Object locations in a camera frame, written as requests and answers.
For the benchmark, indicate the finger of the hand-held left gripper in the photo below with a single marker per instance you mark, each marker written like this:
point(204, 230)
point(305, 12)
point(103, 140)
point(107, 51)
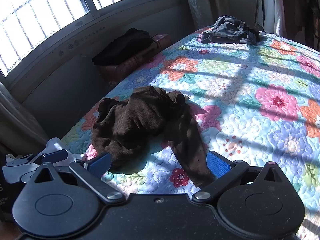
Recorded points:
point(53, 155)

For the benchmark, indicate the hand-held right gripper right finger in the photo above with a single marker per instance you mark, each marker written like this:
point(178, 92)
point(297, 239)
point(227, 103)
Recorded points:
point(217, 165)

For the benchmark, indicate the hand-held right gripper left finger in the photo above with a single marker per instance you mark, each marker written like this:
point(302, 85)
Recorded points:
point(100, 164)

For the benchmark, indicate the brown knit garment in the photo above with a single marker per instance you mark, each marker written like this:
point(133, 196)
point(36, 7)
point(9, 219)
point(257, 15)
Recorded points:
point(130, 120)

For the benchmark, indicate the grey crumpled clothes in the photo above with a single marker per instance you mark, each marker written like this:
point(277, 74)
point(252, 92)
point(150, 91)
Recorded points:
point(228, 30)

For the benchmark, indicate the white cloth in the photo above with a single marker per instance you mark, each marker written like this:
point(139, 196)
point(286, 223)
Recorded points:
point(58, 145)

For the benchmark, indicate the grey curtain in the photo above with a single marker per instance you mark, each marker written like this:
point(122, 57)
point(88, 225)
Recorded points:
point(17, 120)

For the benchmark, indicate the floral quilt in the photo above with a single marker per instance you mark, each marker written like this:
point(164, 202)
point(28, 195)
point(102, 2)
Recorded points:
point(250, 92)

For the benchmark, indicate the black folded cloth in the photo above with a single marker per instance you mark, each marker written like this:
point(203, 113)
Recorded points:
point(125, 46)

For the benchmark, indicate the barred window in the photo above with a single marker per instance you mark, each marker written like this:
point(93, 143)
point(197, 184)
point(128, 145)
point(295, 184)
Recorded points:
point(50, 12)

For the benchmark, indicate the white hanging garment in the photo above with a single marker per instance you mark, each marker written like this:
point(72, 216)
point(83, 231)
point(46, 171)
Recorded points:
point(273, 12)

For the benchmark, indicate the sheer lace curtain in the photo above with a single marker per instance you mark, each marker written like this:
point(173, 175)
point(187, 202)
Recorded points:
point(197, 2)

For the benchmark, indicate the brown hanging garments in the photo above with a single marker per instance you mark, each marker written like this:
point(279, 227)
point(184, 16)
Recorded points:
point(302, 10)

